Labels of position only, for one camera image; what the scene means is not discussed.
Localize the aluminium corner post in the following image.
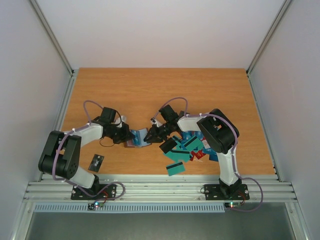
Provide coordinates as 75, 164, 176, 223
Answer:
245, 0, 294, 77
27, 0, 76, 77

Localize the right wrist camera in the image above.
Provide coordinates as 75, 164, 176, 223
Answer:
150, 118, 163, 128

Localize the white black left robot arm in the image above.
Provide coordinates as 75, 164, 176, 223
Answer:
38, 107, 134, 199

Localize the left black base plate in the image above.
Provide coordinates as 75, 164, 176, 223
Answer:
70, 184, 117, 201

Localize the slotted grey cable duct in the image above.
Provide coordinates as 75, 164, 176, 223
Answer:
33, 202, 225, 214

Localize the brown leather card holder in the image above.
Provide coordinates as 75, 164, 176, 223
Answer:
124, 128, 151, 148

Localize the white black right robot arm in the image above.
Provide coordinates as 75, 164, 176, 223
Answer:
143, 104, 242, 199

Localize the blue card lower right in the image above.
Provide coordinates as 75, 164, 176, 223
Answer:
209, 154, 219, 162

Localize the black magnetic stripe card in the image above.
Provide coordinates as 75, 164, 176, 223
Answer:
159, 138, 177, 154

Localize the black VIP card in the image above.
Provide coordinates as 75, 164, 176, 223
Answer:
88, 154, 105, 173

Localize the aluminium front rail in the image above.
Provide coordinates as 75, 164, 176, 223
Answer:
23, 174, 297, 203

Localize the aluminium right corner post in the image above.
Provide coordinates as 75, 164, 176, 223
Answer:
245, 0, 294, 77

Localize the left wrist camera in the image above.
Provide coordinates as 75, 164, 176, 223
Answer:
114, 115, 127, 128

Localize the aluminium left corner post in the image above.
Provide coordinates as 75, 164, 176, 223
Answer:
27, 0, 76, 77

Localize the blue VIP chip card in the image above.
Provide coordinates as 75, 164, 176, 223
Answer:
130, 129, 141, 146

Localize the teal magnetic stripe card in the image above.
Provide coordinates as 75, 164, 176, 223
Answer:
164, 148, 191, 163

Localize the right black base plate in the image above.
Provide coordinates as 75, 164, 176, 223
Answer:
200, 184, 250, 201

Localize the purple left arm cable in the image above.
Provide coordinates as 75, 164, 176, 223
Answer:
52, 100, 126, 202

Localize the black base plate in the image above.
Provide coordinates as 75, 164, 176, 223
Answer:
200, 184, 250, 201
70, 184, 117, 201

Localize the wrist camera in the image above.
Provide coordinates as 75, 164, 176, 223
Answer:
114, 115, 127, 128
150, 118, 163, 128

